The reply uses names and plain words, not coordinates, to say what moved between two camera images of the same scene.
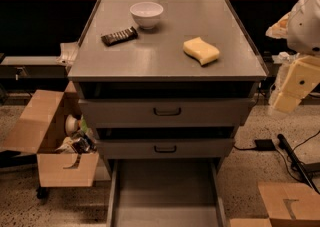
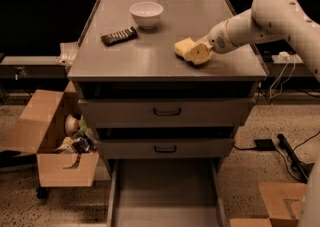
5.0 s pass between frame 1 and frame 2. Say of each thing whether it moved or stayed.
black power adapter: stayed
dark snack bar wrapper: stayed
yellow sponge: moved
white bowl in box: stayed
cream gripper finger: moved
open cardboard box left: stayed
